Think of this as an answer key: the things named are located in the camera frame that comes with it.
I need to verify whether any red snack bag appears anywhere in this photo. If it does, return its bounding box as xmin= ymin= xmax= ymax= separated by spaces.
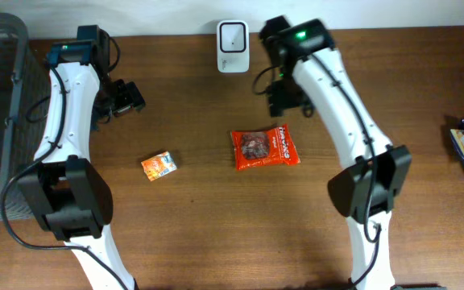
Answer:
xmin=230 ymin=124 xmax=300 ymax=171

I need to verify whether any small orange juice carton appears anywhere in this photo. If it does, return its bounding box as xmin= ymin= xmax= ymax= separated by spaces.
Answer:
xmin=141 ymin=151 xmax=177 ymax=181

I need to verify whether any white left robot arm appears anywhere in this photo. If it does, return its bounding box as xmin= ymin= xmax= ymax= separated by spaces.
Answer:
xmin=15 ymin=25 xmax=145 ymax=289

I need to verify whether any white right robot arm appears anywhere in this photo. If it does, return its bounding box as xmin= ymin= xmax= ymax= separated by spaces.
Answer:
xmin=259 ymin=16 xmax=412 ymax=290

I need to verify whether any white barcode scanner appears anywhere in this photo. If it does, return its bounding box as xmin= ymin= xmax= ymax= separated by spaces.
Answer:
xmin=216 ymin=20 xmax=250 ymax=73

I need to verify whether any grey plastic basket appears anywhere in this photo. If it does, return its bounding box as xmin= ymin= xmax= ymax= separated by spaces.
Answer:
xmin=0 ymin=13 xmax=51 ymax=219

